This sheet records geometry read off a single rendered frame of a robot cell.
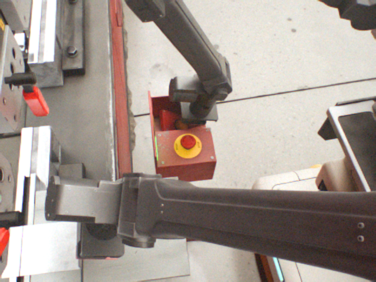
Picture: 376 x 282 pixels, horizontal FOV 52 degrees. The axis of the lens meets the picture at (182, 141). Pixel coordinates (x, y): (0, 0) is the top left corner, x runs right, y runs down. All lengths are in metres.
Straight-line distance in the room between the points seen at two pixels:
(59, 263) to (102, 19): 0.71
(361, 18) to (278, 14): 1.84
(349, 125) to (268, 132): 1.20
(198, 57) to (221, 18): 1.67
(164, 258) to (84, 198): 0.25
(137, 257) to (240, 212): 0.42
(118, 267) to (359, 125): 0.52
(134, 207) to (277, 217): 0.22
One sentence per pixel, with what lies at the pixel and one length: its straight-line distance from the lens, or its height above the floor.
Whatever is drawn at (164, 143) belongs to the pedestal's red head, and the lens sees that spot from 1.02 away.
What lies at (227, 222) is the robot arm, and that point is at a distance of 0.30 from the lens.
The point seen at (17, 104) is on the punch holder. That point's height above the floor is 1.19.
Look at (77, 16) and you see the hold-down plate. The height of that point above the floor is 0.90.
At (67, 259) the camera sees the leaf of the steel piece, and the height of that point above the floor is 1.00.
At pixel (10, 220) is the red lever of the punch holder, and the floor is 1.26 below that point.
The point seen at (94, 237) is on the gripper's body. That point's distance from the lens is 0.60.
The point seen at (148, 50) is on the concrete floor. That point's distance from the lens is 2.26.
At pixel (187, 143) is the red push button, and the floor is 0.81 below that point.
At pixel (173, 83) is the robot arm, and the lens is 0.95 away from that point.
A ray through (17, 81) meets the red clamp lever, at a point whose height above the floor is 1.25.
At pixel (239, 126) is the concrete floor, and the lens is 1.99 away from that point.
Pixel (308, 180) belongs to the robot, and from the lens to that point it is 1.61.
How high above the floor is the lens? 1.67
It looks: 61 degrees down
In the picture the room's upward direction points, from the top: 3 degrees clockwise
